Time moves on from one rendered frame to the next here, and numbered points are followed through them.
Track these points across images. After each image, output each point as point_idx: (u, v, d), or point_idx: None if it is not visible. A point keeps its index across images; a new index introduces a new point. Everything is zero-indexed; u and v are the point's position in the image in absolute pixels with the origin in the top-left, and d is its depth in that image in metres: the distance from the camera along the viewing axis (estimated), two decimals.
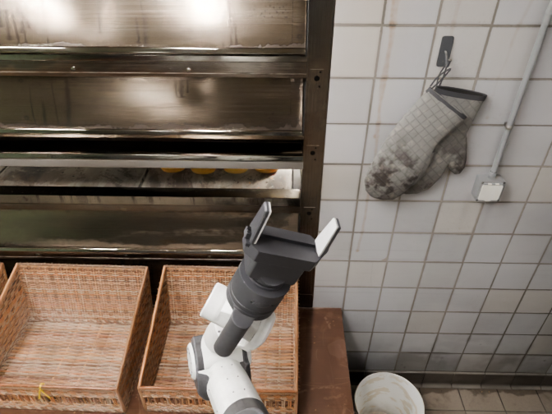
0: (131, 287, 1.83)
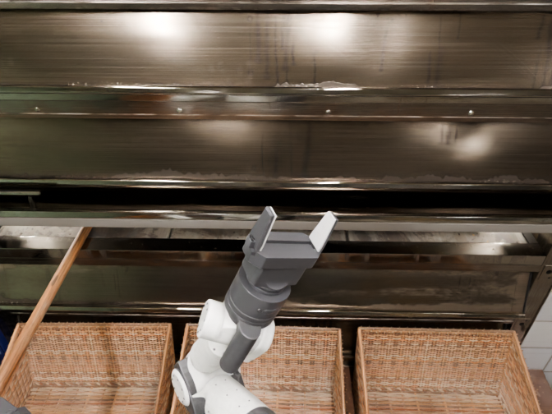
0: (316, 351, 1.58)
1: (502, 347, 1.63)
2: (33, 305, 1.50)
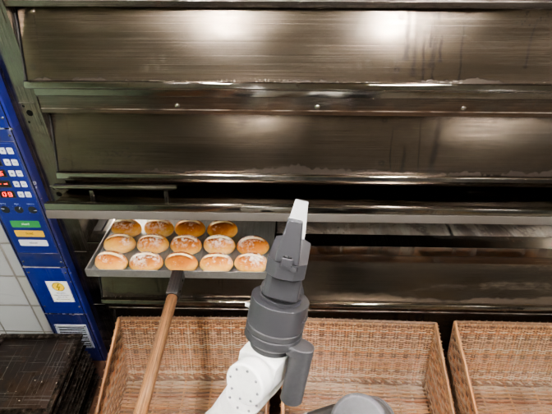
0: (411, 345, 1.61)
1: None
2: (137, 299, 1.53)
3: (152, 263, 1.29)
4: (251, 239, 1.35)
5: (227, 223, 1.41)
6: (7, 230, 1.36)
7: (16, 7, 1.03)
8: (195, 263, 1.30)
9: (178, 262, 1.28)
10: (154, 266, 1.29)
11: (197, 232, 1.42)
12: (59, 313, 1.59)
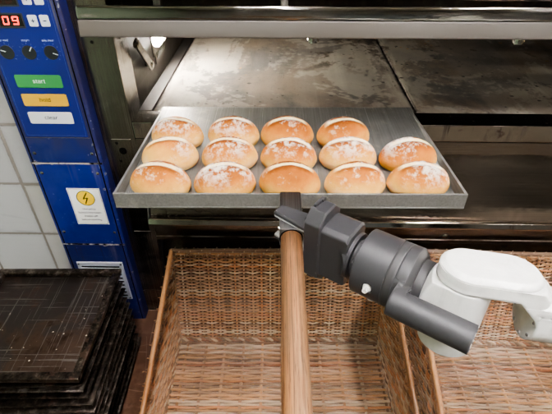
0: None
1: None
2: (202, 218, 1.03)
3: (239, 181, 0.69)
4: (410, 141, 0.75)
5: (356, 122, 0.81)
6: (11, 94, 0.86)
7: None
8: (319, 181, 0.70)
9: (290, 177, 0.68)
10: (241, 186, 0.69)
11: (302, 138, 0.82)
12: (85, 243, 1.10)
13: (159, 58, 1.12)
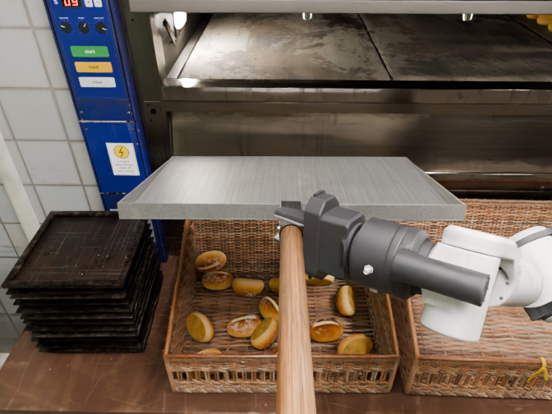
0: None
1: None
2: None
3: None
4: None
5: (333, 325, 1.20)
6: (66, 62, 1.08)
7: None
8: None
9: None
10: (209, 348, 1.14)
11: None
12: (119, 192, 1.31)
13: (180, 39, 1.34)
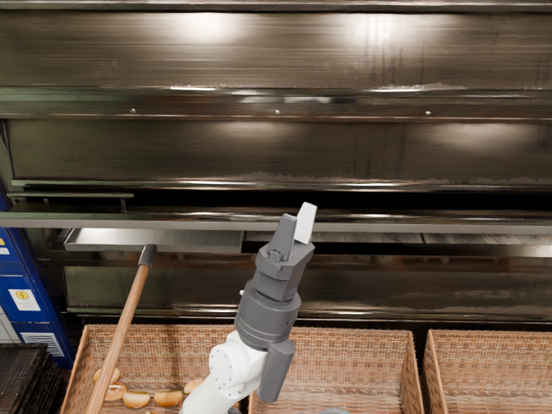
0: (385, 354, 1.57)
1: None
2: (103, 307, 1.49)
3: None
4: None
5: None
6: None
7: None
8: None
9: None
10: None
11: None
12: (25, 321, 1.56)
13: None
